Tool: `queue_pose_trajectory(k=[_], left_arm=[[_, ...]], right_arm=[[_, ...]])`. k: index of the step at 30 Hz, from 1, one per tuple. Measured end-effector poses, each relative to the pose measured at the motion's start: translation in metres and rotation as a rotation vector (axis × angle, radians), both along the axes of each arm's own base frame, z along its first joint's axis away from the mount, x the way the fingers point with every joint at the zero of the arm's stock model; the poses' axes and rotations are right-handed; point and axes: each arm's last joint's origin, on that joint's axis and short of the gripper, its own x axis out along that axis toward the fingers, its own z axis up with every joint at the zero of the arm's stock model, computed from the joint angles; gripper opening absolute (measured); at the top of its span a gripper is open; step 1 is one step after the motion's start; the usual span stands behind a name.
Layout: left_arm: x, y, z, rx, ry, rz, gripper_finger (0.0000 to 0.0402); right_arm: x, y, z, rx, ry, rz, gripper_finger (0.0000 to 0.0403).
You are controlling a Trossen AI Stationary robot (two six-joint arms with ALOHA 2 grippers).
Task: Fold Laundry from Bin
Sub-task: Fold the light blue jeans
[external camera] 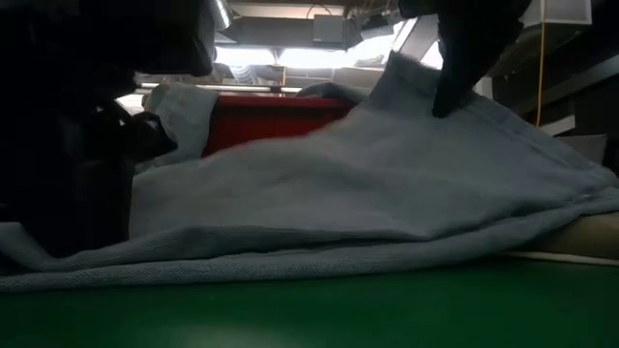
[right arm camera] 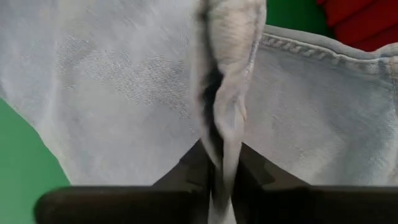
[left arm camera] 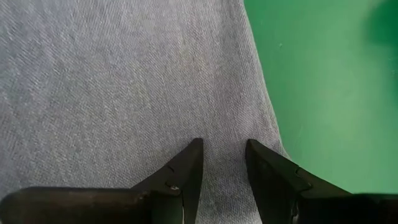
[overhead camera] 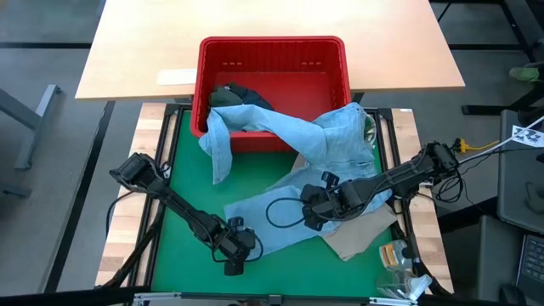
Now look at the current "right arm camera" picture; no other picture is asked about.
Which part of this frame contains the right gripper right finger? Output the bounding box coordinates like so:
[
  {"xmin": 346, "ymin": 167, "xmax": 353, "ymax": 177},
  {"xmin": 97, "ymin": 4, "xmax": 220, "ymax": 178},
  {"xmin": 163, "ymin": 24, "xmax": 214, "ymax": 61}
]
[{"xmin": 231, "ymin": 142, "xmax": 398, "ymax": 224}]

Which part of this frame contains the red plastic laundry bin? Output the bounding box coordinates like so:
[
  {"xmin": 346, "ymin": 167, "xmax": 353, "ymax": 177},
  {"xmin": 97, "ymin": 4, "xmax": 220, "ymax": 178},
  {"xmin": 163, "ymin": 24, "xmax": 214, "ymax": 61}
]
[{"xmin": 316, "ymin": 0, "xmax": 398, "ymax": 53}]

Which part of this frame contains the light blue denim shirt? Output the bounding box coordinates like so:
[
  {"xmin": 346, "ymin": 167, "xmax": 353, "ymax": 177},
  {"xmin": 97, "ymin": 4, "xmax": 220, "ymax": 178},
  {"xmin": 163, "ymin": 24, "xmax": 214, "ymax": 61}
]
[{"xmin": 0, "ymin": 0, "xmax": 398, "ymax": 224}]

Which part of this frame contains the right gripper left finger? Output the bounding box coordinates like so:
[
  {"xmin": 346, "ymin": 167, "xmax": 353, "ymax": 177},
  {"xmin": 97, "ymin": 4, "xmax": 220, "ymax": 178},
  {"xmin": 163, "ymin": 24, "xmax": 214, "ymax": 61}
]
[{"xmin": 33, "ymin": 139, "xmax": 215, "ymax": 224}]

